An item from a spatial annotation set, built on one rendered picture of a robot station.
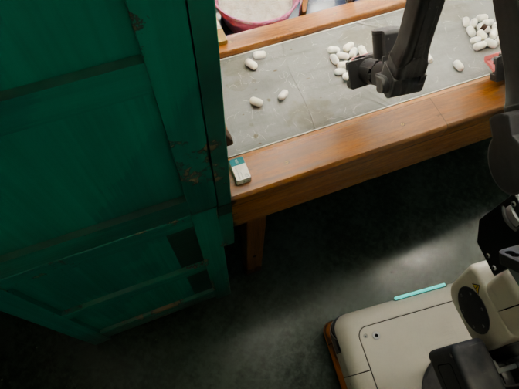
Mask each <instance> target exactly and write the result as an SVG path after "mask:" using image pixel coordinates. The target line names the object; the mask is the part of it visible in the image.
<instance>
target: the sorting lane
mask: <svg viewBox="0 0 519 389"><path fill-rule="evenodd" d="M403 12H404V8H402V9H399V10H396V11H393V12H388V13H385V14H382V15H377V16H374V17H371V18H368V19H363V20H360V21H356V22H352V23H349V24H346V25H341V26H338V27H335V28H332V29H327V30H324V31H321V32H315V33H313V34H310V35H307V36H302V37H299V38H295V39H291V40H288V41H285V42H280V43H277V44H274V45H271V46H266V47H263V48H260V49H254V50H252V51H248V52H244V53H240V54H238V55H234V56H230V57H226V58H224V59H220V66H221V76H222V94H223V103H224V113H225V123H226V126H227V130H228V132H229V133H230V135H231V137H232V140H233V144H232V145H230V146H228V147H227V152H228V159H229V158H231V157H235V156H238V155H240V154H244V153H248V152H250V151H254V150H257V149H260V148H262V147H267V146H270V145H272V144H276V143H279V142H281V141H284V140H289V139H291V138H294V137H298V136H300V135H304V134H308V133H310V132H313V131H315V130H319V129H323V128H325V127H329V126H332V125H335V124H337V123H342V122H345V121H347V120H351V119H354V118H356V117H361V116H364V115H366V114H369V113H373V112H375V111H379V110H383V109H385V108H388V107H392V106H394V105H398V104H400V103H404V102H407V101H410V100H414V99H417V98H420V97H422V96H426V95H429V94H431V93H436V92H439V91H441V90H445V89H448V88H450V87H454V86H458V85H460V84H463V83H467V82H470V81H473V80H475V79H479V78H482V77H485V76H489V75H490V74H491V73H492V70H491V69H490V67H489V66H488V65H487V64H486V63H485V62H484V57H485V56H489V55H491V54H494V53H496V52H500V44H499V45H497V47H496V48H494V49H491V48H490V47H488V46H486V48H484V49H481V50H478V51H476V50H474V49H473V45H474V44H475V43H474V44H472V43H471V42H470V39H471V38H473V37H470V36H469V35H468V33H467V32H466V28H467V27H464V26H463V18H464V17H468V18H469V19H470V21H471V19H475V18H476V17H477V15H482V14H487V15H488V19H493V20H494V22H496V19H495V14H494V5H493V0H445V3H444V6H443V10H442V12H441V15H440V17H439V21H438V24H437V27H436V31H435V33H434V36H433V38H432V43H431V46H430V49H429V54H430V55H431V57H432V58H433V62H432V63H429V65H428V67H427V70H426V74H427V77H426V81H425V83H424V86H423V88H422V90H421V91H420V92H417V93H410V94H406V95H402V96H396V97H392V98H386V97H385V95H384V93H379V92H377V90H376V86H374V85H371V84H370V85H367V86H363V87H360V88H357V89H354V90H352V89H349V88H348V86H347V80H343V78H342V76H343V75H335V74H334V71H335V70H336V69H338V68H337V65H334V64H333V63H332V62H331V60H330V55H331V54H330V53H328V51H327V48H328V47H330V46H337V47H339V48H340V52H345V51H344V50H343V46H344V45H345V44H347V43H349V42H353V43H354V47H356V48H358V47H359V46H364V47H365V49H366V51H367V53H370V52H373V48H372V36H371V31H372V30H373V29H377V28H381V27H386V26H392V25H399V28H400V25H401V21H402V16H403ZM255 51H265V52H266V58H264V59H255V58H254V57H253V53H254V52H255ZM349 52H350V51H348V52H346V53H348V55H349ZM246 59H251V60H253V61H254V62H256V63H257V65H258V66H257V68H256V69H250V68H249V67H248V66H246V65H245V60H246ZM455 60H459V61H460V62H461V63H462V64H463V65H464V69H463V70H462V71H458V70H457V69H456V68H455V67H454V65H453V62H454V61H455ZM282 90H287V91H288V95H287V96H286V97H285V99H284V100H279V98H278V95H279V94H280V93H281V91H282ZM253 96H254V97H256V98H259V99H261V100H262V101H263V105H262V106H261V107H257V106H255V105H252V104H251V103H250V101H249V100H250V98H251V97H253Z"/></svg>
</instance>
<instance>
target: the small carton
mask: <svg viewBox="0 0 519 389"><path fill-rule="evenodd" d="M229 166H230V169H231V171H232V174H233V177H234V178H235V180H236V183H237V185H239V184H243V183H246V182H249V181H251V175H250V173H249V170H248V168H247V166H246V162H245V161H244V159H243V156H241V157H237V158H234V159H232V160H229Z"/></svg>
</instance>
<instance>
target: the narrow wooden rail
mask: <svg viewBox="0 0 519 389"><path fill-rule="evenodd" d="M405 4H406V0H359V1H356V2H350V3H347V4H343V5H339V6H335V7H332V8H327V9H324V10H321V11H318V12H312V13H310V14H306V15H302V16H298V17H295V18H291V19H287V20H283V21H281V22H275V23H272V24H269V25H264V26H261V27H258V28H254V29H250V30H246V31H243V32H238V33H235V34H232V35H229V36H226V38H227V40H228V43H226V44H223V45H220V46H219V56H220V59H224V58H226V57H230V56H234V55H238V54H240V53H244V52H248V51H252V50H254V49H260V48H263V47H266V46H271V45H274V44H277V43H280V42H285V41H288V40H291V39H295V38H299V37H302V36H307V35H310V34H313V33H315V32H321V31H324V30H327V29H332V28H335V27H338V26H341V25H346V24H349V23H352V22H356V21H360V20H363V19H368V18H371V17H374V16H377V15H382V14H385V13H388V12H393V11H396V10H399V9H402V8H405Z"/></svg>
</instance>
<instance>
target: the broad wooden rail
mask: <svg viewBox="0 0 519 389"><path fill-rule="evenodd" d="M504 104H505V80H502V81H500V82H494V81H491V80H490V76H485V77H482V78H479V79H475V80H473V81H470V82H467V83H463V84H460V85H458V86H454V87H450V88H448V89H445V90H441V91H439V92H436V93H431V94H429V95H426V96H422V97H420V98H417V99H414V100H410V101H407V102H404V103H400V104H398V105H394V106H392V107H388V108H385V109H383V110H379V111H375V112H373V113H369V114H366V115H364V116H361V117H356V118H354V119H351V120H347V121H345V122H342V123H337V124H335V125H332V126H329V127H325V128H323V129H319V130H315V131H313V132H310V133H308V134H304V135H300V136H298V137H294V138H291V139H289V140H284V141H281V142H279V143H276V144H272V145H270V146H267V147H262V148H260V149H257V150H254V151H250V152H248V153H244V154H240V155H238V156H235V157H231V158H229V159H228V161H229V160H232V159H234V158H237V157H241V156H243V159H244V161H245V162H246V166H247V168H248V170H249V173H250V175H251V181H249V182H246V183H243V184H239V185H237V183H236V180H235V178H234V177H233V174H232V171H231V169H230V166H229V181H230V192H231V203H232V219H233V227H235V226H237V225H241V224H244V223H247V222H250V221H252V220H255V219H258V218H262V217H264V216H267V215H270V214H273V213H275V212H278V211H282V210H284V209H286V208H290V207H293V206H295V205H299V204H301V203H304V202H306V201H310V200H313V199H315V198H319V197H321V196H324V195H328V194H330V193H333V192H336V191H339V190H341V189H344V188H348V187H350V186H352V185H355V184H359V183H361V182H363V181H366V180H369V179H372V178H376V177H379V176H382V175H384V174H387V173H390V172H393V171H397V170H399V169H402V168H404V167H408V166H410V165H413V164H417V163H419V162H421V161H425V160H428V159H430V158H433V157H436V156H439V155H441V154H445V153H448V152H450V151H454V150H456V149H459V148H461V147H465V146H468V145H470V144H474V143H476V142H479V141H482V140H485V139H487V138H490V137H492V134H491V129H490V121H489V119H490V118H491V117H492V116H493V115H496V114H499V113H504Z"/></svg>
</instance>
